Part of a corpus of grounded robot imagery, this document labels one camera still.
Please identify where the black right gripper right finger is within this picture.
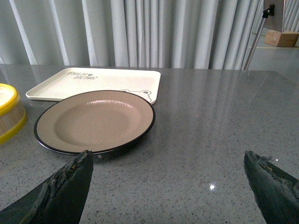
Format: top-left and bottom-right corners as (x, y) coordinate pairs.
(244, 151), (299, 224)

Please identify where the metal tripod stand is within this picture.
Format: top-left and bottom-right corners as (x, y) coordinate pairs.
(243, 4), (275, 70)

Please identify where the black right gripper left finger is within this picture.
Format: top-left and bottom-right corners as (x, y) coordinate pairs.
(0, 151), (93, 224)

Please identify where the yellow-rimmed bamboo steamer basket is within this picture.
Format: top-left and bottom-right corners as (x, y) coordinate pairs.
(0, 83), (27, 144)

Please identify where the cardboard box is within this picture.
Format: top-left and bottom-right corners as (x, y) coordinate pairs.
(264, 30), (299, 47)

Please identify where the cream bear tray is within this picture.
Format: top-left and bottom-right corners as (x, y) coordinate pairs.
(26, 68), (161, 104)

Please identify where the grey board panel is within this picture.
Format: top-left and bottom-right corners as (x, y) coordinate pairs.
(263, 0), (285, 33)

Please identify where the brown plate with black rim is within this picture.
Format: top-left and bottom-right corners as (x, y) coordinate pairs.
(34, 90), (156, 154)

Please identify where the grey pleated curtain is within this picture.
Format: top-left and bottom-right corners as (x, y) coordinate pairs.
(0, 0), (299, 70)

